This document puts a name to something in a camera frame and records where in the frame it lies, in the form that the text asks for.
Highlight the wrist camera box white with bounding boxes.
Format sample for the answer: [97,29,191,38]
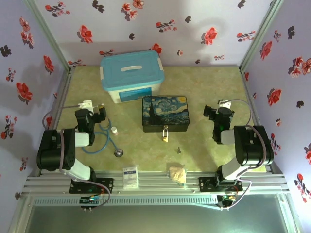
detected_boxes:
[78,100,94,110]
[218,99,232,110]

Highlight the grey metal sheet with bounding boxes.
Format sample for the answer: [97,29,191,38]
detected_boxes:
[23,194,298,233]

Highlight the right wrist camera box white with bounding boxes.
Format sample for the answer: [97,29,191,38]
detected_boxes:
[218,99,232,110]

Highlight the small circuit board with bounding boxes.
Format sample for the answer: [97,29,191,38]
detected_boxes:
[216,194,238,207]
[80,195,103,207]

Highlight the aluminium frame post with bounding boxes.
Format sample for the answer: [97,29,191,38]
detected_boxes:
[239,0,284,73]
[28,0,74,72]

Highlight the blue lidded plastic storage box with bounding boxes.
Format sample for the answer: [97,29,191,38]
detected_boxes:
[100,50,165,104]

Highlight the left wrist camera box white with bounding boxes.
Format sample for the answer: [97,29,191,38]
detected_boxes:
[78,100,94,110]

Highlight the crumpled beige plastic bag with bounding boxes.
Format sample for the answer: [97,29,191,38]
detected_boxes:
[168,164,188,188]

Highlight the starry night painted box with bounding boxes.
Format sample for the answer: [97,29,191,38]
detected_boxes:
[141,96,190,133]

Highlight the aluminium frame rail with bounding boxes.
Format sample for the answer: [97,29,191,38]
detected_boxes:
[22,169,292,195]

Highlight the slotted grey cable duct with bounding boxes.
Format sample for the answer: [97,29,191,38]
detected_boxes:
[33,195,220,206]

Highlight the blue stethoscope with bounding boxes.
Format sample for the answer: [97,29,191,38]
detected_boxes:
[81,118,124,158]

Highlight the white flat plastic packet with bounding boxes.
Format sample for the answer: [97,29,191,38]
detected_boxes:
[122,166,140,190]

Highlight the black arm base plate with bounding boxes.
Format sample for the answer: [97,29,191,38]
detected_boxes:
[69,177,115,194]
[198,176,243,193]

